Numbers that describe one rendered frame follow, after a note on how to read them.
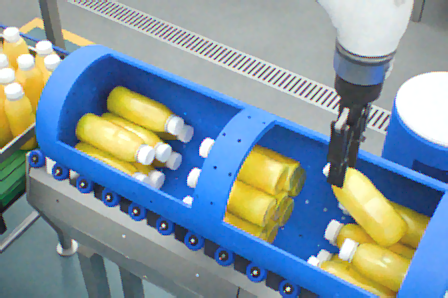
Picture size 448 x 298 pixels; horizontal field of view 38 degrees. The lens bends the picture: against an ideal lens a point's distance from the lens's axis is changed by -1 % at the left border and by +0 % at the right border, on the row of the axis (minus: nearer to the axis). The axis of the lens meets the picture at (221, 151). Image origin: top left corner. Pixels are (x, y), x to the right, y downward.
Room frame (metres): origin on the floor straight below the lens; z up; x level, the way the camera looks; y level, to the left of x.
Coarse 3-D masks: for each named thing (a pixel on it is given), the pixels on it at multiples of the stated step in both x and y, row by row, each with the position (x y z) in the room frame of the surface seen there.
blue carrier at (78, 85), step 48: (96, 48) 1.17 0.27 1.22; (48, 96) 1.05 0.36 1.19; (96, 96) 1.18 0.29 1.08; (192, 96) 1.14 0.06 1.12; (48, 144) 1.00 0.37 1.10; (192, 144) 1.10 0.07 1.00; (240, 144) 0.87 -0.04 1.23; (288, 144) 1.01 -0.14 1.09; (144, 192) 0.87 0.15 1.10; (192, 192) 0.99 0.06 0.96; (384, 192) 0.89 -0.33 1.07; (432, 192) 0.84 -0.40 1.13; (240, 240) 0.75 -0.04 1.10; (288, 240) 0.86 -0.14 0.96; (432, 240) 0.65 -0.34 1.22; (336, 288) 0.65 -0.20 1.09; (432, 288) 0.59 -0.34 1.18
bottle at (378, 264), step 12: (360, 252) 0.71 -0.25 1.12; (372, 252) 0.70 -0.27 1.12; (384, 252) 0.70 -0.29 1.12; (396, 252) 0.71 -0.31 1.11; (360, 264) 0.69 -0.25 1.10; (372, 264) 0.68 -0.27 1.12; (384, 264) 0.68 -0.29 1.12; (396, 264) 0.67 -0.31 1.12; (408, 264) 0.67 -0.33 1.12; (372, 276) 0.67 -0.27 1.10; (384, 276) 0.66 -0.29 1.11; (396, 276) 0.66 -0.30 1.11; (396, 288) 0.65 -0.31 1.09
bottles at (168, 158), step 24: (120, 120) 1.09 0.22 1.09; (120, 168) 0.96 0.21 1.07; (144, 168) 1.00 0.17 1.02; (288, 192) 0.92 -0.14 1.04; (288, 216) 0.90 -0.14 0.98; (264, 240) 0.81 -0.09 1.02; (336, 240) 0.78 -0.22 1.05; (360, 240) 0.76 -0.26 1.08; (312, 264) 0.72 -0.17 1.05; (336, 264) 0.72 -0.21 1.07; (384, 288) 0.66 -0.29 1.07
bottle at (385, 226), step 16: (352, 176) 0.79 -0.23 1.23; (336, 192) 0.78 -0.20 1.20; (352, 192) 0.76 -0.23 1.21; (368, 192) 0.77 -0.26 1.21; (352, 208) 0.75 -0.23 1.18; (368, 208) 0.75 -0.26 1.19; (384, 208) 0.75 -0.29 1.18; (368, 224) 0.73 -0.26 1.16; (384, 224) 0.73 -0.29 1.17; (400, 224) 0.74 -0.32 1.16; (384, 240) 0.72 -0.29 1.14
